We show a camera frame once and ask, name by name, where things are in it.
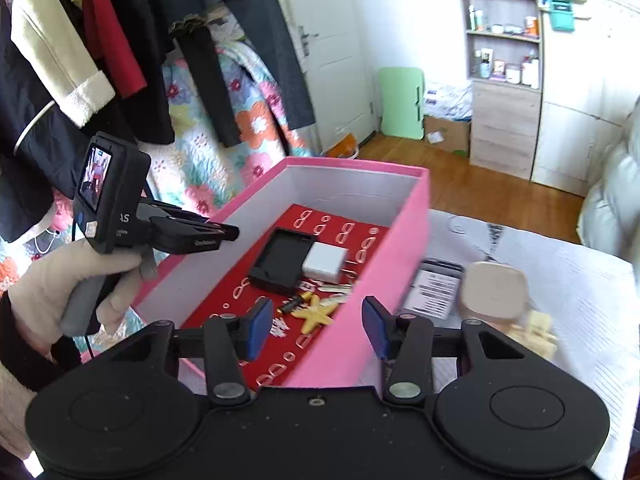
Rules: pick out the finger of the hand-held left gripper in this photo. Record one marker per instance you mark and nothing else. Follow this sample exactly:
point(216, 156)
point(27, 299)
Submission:
point(225, 232)

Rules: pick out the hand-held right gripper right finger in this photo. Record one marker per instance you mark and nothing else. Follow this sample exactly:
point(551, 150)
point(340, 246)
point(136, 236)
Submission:
point(376, 327)

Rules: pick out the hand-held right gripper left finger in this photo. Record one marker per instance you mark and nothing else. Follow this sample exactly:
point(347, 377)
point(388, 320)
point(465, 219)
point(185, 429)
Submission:
point(259, 327)

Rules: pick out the pink box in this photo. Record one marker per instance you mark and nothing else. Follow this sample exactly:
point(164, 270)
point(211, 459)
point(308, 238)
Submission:
point(350, 340)

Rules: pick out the black gold battery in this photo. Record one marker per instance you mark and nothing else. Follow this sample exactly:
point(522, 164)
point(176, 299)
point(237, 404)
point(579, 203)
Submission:
point(292, 304)

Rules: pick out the key bunch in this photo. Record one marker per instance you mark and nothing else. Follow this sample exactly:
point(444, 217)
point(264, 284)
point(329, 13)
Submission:
point(330, 291)

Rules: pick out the yellow starfish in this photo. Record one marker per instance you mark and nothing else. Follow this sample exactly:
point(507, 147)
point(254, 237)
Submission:
point(316, 312)

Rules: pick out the black rectangular device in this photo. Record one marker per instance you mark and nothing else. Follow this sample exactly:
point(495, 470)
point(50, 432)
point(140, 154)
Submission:
point(280, 265)

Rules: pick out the grey pocket router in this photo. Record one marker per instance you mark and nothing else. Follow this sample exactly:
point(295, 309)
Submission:
point(430, 290)

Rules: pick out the white charger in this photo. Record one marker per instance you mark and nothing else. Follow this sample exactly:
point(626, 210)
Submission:
point(324, 261)

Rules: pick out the beige square case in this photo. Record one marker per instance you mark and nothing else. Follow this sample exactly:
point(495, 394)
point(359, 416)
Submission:
point(492, 290)

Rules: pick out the person's left forearm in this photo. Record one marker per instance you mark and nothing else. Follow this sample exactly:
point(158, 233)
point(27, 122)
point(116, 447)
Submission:
point(20, 355)

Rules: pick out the person's left hand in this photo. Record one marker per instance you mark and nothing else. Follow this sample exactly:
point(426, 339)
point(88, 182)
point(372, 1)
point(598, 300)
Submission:
point(45, 280)

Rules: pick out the red patterned paper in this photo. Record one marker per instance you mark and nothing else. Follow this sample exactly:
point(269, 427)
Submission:
point(235, 285)

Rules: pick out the floral quilt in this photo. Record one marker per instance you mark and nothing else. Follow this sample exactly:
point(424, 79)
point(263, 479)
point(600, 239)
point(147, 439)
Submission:
point(200, 160)

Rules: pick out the black jacket white piping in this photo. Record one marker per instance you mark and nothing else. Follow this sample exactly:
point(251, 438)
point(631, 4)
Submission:
point(30, 160)

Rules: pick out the black ruffled sleeve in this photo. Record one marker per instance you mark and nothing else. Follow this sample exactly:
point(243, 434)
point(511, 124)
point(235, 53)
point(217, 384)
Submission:
point(205, 85)

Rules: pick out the orange plastic bag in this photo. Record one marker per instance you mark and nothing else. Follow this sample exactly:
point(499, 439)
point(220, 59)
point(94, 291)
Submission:
point(342, 147)

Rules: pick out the red garment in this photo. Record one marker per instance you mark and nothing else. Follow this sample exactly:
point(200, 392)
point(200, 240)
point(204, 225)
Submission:
point(110, 35)

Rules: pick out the black hanging garment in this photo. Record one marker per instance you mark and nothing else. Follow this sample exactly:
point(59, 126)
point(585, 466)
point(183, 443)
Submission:
point(145, 35)

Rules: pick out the cream jacket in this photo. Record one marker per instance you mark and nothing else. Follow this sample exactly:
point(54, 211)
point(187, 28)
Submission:
point(50, 50)

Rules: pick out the cream plastic clip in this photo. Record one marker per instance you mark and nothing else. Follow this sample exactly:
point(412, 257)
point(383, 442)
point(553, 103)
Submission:
point(537, 335)

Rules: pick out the dark grey hanging garment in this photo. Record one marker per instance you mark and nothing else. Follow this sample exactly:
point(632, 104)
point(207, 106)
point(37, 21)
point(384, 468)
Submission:
point(260, 35)

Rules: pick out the white patterned tablecloth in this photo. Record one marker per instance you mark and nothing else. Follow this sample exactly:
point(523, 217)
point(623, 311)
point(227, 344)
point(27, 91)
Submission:
point(575, 300)

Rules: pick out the white door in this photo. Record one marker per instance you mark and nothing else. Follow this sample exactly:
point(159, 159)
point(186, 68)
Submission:
point(330, 60)

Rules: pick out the cardboard box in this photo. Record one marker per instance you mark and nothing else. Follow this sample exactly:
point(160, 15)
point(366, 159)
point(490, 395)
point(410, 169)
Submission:
point(450, 137)

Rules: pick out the white printed packages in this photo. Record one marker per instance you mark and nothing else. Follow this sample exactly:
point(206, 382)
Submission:
point(450, 102)

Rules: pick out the wooden bookshelf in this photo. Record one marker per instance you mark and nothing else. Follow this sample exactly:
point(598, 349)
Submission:
point(502, 125)

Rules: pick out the person's light fuzzy clothing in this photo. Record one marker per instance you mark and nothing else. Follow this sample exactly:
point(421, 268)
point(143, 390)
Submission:
point(12, 410)

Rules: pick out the grey puffer jacket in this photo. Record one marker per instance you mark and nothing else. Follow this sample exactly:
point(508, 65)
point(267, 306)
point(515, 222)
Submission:
point(610, 200)

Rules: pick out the row of cosmetic jars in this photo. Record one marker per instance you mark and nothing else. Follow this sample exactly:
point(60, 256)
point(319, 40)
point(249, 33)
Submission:
point(510, 72)

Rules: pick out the row of toiletry bottles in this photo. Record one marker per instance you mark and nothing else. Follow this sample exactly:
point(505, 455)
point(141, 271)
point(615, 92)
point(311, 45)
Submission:
point(505, 27)

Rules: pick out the wooden wardrobe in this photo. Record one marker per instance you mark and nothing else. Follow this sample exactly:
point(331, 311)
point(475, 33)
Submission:
point(600, 60)

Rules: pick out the teal pouch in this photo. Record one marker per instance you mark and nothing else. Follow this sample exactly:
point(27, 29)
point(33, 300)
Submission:
point(561, 14)

